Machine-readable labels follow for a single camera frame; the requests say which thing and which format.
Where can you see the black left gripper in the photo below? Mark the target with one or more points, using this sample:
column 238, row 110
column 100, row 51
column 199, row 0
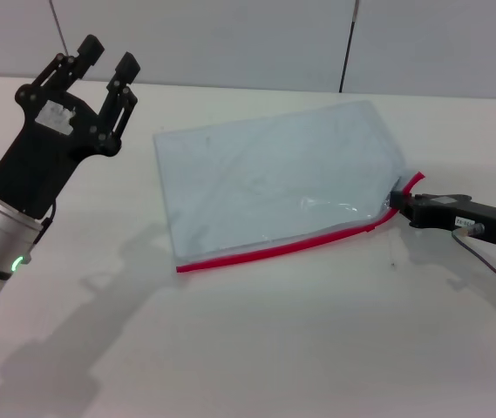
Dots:
column 42, row 148

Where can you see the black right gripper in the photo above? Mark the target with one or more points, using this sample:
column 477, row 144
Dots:
column 443, row 213

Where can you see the transparent document bag red zipper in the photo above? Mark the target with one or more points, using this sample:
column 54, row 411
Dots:
column 273, row 174

